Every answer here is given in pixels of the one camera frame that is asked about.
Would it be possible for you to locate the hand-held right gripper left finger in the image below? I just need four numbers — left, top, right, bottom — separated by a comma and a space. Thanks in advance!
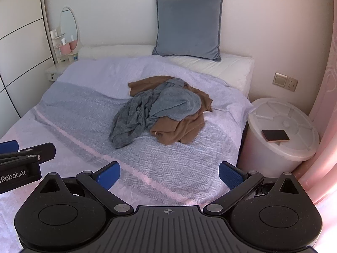
35, 161, 134, 216

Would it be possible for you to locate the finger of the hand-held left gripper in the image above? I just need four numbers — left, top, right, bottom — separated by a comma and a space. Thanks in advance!
18, 142, 56, 162
0, 141, 20, 154

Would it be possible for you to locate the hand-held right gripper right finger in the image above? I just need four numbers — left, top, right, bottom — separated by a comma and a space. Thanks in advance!
203, 161, 304, 216

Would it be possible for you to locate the grey knit garment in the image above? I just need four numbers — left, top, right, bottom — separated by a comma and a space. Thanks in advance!
109, 78, 202, 149

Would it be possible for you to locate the white round lidded bin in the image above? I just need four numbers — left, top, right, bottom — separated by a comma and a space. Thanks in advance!
246, 97, 321, 173

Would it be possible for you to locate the gold black smartphone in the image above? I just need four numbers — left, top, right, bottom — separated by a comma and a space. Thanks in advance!
261, 130, 290, 143

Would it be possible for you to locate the bed with striped blanket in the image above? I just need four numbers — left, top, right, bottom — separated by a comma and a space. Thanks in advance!
0, 57, 254, 253

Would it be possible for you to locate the brown garment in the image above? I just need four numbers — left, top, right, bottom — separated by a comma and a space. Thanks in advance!
128, 75, 213, 145

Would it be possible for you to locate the white nightstand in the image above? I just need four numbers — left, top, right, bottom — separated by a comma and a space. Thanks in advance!
45, 57, 79, 83

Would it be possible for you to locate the white wardrobe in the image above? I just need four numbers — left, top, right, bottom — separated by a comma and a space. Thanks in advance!
0, 0, 56, 139

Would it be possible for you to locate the bed with white mattress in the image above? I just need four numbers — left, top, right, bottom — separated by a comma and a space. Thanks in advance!
0, 53, 255, 253

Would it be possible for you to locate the pink curtain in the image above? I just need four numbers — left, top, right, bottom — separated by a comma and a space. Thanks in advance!
295, 29, 337, 209

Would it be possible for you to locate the white desktop organizer shelf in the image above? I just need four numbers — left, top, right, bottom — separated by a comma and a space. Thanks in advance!
50, 28, 66, 48

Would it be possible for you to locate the oval table mirror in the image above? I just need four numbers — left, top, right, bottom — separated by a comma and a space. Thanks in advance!
59, 6, 84, 51

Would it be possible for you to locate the grey blue square cushion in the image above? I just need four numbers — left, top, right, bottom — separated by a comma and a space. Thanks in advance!
152, 0, 224, 62

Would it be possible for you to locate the beige wall switch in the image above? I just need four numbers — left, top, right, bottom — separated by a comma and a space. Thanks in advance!
273, 72, 288, 87

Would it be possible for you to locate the beige wall socket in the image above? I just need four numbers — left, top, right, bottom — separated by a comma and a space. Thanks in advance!
285, 76, 298, 92

